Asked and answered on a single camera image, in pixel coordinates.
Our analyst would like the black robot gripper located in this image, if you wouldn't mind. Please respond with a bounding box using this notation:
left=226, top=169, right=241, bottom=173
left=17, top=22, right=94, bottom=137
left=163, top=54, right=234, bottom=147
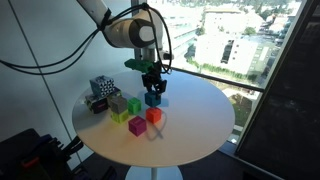
left=141, top=65, right=168, bottom=100

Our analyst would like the blue block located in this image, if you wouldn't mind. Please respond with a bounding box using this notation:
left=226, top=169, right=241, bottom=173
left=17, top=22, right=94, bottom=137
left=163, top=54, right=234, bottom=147
left=144, top=90, right=162, bottom=108

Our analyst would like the orange block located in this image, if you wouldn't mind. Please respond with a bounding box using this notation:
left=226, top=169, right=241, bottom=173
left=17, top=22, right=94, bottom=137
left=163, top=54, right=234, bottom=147
left=145, top=106, right=163, bottom=125

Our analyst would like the green block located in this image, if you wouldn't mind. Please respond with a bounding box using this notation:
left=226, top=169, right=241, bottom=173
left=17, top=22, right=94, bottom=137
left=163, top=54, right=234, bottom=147
left=127, top=96, right=143, bottom=115

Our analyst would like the magenta block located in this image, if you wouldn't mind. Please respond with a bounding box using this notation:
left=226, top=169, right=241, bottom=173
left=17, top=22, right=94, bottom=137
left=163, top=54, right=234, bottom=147
left=128, top=115, right=148, bottom=138

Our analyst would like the grey block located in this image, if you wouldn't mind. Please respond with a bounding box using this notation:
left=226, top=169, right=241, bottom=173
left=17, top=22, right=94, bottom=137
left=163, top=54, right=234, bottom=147
left=109, top=96, right=129, bottom=115

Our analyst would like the lime yellow-green block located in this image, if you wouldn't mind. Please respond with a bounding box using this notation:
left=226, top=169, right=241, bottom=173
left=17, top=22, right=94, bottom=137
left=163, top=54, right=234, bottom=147
left=110, top=109, right=130, bottom=124

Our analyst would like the white blue patterned cube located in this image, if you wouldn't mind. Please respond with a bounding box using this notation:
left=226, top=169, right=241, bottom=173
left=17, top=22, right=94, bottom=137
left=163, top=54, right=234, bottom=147
left=89, top=75, right=116, bottom=99

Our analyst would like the dark window handrail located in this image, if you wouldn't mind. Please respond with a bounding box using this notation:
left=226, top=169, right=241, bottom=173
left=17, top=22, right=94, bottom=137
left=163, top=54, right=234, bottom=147
left=169, top=66, right=266, bottom=94

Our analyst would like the dark blind panel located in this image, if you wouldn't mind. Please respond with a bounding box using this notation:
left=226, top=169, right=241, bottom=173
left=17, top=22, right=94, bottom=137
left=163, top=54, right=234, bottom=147
left=234, top=0, right=320, bottom=180

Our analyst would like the black equipment pile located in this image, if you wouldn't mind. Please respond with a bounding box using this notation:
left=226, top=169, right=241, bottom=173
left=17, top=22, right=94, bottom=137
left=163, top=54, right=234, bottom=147
left=0, top=127, right=118, bottom=180

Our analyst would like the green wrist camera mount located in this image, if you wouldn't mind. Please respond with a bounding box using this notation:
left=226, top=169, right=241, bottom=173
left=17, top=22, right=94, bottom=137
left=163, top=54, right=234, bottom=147
left=124, top=58, right=155, bottom=73

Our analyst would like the white table pedestal base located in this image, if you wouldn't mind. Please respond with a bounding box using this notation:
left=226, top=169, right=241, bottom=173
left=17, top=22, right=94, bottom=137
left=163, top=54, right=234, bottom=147
left=124, top=165, right=184, bottom=180

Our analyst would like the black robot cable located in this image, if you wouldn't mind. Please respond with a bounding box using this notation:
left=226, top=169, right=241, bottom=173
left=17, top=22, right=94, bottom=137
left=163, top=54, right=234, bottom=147
left=0, top=9, right=113, bottom=71
left=0, top=13, right=113, bottom=77

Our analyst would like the orange tool handle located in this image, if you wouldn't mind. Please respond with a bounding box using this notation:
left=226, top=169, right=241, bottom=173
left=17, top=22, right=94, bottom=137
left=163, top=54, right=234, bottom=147
left=20, top=156, right=41, bottom=169

